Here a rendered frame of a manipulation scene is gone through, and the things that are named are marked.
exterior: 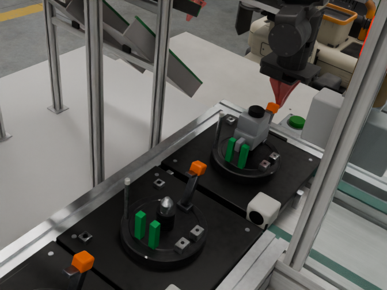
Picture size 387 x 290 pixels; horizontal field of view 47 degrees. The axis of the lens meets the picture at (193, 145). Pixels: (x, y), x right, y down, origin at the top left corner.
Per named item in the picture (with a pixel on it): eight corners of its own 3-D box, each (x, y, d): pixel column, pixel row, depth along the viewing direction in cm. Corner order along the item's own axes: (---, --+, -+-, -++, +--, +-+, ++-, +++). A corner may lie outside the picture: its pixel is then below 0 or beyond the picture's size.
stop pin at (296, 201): (293, 203, 88) (299, 189, 85) (299, 206, 87) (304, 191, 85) (290, 207, 87) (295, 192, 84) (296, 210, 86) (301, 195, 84)
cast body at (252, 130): (248, 127, 89) (255, 98, 85) (267, 137, 88) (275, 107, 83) (226, 146, 84) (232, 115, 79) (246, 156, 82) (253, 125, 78)
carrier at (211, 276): (155, 172, 87) (159, 119, 79) (261, 237, 77) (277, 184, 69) (55, 246, 71) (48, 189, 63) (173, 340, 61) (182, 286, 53)
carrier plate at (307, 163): (226, 119, 104) (227, 112, 103) (320, 167, 94) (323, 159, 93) (159, 168, 88) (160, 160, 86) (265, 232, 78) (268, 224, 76)
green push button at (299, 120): (292, 119, 107) (293, 113, 106) (307, 126, 105) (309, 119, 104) (284, 126, 104) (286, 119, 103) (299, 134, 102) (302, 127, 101)
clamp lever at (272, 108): (258, 134, 93) (272, 101, 90) (266, 139, 92) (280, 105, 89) (251, 137, 90) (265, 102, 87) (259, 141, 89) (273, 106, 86)
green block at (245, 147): (239, 163, 86) (244, 143, 82) (245, 166, 85) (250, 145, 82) (236, 166, 85) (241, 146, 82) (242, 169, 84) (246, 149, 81)
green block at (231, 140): (227, 157, 87) (231, 136, 84) (232, 160, 86) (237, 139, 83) (224, 160, 86) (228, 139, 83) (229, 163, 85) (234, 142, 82)
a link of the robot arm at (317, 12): (326, 4, 79) (296, -4, 81) (316, 15, 74) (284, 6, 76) (315, 41, 84) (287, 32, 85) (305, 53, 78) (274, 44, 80)
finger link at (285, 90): (282, 118, 88) (293, 76, 82) (250, 104, 91) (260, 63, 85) (296, 105, 92) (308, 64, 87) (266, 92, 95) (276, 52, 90)
